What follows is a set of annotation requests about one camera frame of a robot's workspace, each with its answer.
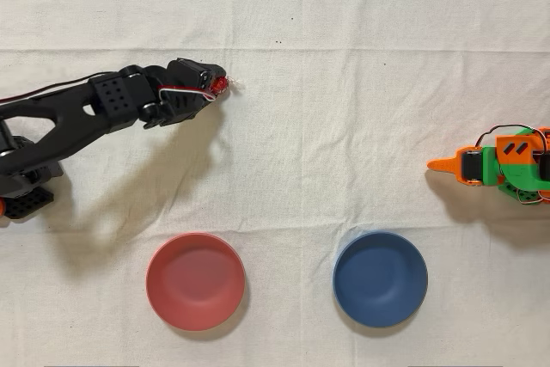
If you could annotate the red candy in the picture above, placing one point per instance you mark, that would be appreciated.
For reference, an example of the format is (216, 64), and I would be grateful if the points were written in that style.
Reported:
(220, 85)

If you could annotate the blue bowl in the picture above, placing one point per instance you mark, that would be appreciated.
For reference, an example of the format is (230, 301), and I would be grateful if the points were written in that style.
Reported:
(380, 279)

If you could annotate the white tablecloth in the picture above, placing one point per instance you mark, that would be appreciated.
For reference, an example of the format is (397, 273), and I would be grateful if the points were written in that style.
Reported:
(301, 126)

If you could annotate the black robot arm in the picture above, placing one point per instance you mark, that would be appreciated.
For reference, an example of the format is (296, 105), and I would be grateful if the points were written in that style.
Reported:
(56, 126)

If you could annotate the red bowl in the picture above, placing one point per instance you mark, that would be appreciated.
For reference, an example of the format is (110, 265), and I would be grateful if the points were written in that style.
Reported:
(195, 281)

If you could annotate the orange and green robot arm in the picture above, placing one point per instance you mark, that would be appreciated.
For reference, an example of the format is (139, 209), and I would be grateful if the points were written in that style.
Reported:
(515, 169)

